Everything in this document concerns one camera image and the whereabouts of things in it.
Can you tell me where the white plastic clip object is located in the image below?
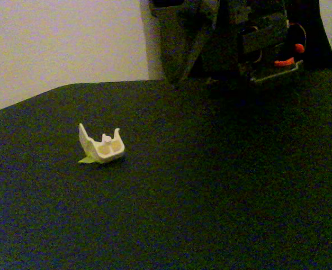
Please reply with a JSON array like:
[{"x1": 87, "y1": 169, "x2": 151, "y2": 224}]
[{"x1": 78, "y1": 123, "x2": 126, "y2": 164}]

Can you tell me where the grey robot arm with base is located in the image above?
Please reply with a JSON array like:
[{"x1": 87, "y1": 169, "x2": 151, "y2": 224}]
[{"x1": 199, "y1": 0, "x2": 306, "y2": 85}]

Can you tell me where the dark blue desk mat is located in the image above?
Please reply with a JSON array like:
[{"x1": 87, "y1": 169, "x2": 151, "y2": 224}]
[{"x1": 0, "y1": 69, "x2": 332, "y2": 270}]

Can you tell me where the black and orange table clamp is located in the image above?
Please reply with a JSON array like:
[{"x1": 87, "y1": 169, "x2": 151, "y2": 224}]
[{"x1": 273, "y1": 43, "x2": 306, "y2": 68}]

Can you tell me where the green tape marker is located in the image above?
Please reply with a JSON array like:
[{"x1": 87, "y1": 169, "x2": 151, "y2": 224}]
[{"x1": 77, "y1": 156, "x2": 99, "y2": 165}]

